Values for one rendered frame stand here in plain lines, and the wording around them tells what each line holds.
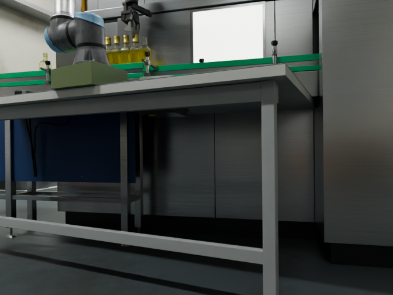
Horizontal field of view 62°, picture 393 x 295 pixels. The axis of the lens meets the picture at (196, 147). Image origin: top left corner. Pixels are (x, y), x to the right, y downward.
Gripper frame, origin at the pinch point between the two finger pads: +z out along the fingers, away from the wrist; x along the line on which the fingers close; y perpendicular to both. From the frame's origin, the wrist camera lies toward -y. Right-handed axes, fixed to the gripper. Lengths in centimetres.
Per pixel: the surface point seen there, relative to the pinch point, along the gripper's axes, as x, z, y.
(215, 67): 4, 22, -47
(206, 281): 49, 116, -51
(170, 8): -12.7, -19.3, -17.0
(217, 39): -12.2, 2.0, -45.1
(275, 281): 73, 104, -77
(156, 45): -12.0, 2.2, -8.1
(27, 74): 14, 20, 61
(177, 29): -11.9, -6.0, -21.4
